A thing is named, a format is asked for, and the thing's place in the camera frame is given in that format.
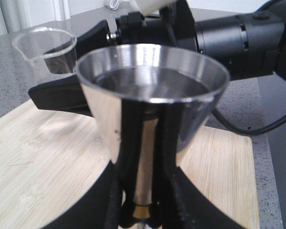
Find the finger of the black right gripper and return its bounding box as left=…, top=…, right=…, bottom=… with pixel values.
left=28, top=74, right=92, bottom=117

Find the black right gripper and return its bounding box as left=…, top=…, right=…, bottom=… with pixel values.
left=44, top=0, right=198, bottom=74

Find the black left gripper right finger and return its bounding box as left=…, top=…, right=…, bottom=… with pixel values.
left=154, top=167, right=243, bottom=229

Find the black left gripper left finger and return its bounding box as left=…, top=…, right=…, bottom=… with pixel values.
left=44, top=163, right=123, bottom=229

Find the glass measuring beaker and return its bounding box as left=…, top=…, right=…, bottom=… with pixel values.
left=11, top=26, right=78, bottom=101

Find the steel double jigger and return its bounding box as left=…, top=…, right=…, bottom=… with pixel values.
left=76, top=44, right=230, bottom=229

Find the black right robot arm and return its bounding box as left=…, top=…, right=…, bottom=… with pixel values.
left=29, top=0, right=286, bottom=117

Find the wooden cutting board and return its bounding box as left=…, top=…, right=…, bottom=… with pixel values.
left=0, top=101, right=260, bottom=229

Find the grey curtain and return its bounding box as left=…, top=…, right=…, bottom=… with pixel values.
left=0, top=0, right=71, bottom=36

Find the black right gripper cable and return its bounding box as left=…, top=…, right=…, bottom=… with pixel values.
left=212, top=108, right=286, bottom=137

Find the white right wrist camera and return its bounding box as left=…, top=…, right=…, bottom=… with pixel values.
left=129, top=0, right=177, bottom=16

